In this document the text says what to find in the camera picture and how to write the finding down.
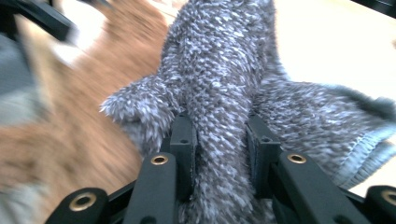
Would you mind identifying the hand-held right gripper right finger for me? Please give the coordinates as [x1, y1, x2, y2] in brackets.
[246, 113, 283, 200]

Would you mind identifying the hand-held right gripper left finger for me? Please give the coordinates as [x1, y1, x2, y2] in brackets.
[169, 113, 199, 200]

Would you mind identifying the grey fuzzy knit garment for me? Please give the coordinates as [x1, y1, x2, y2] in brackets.
[99, 0, 396, 224]

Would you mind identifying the brown teddy bear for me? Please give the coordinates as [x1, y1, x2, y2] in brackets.
[0, 0, 171, 218]

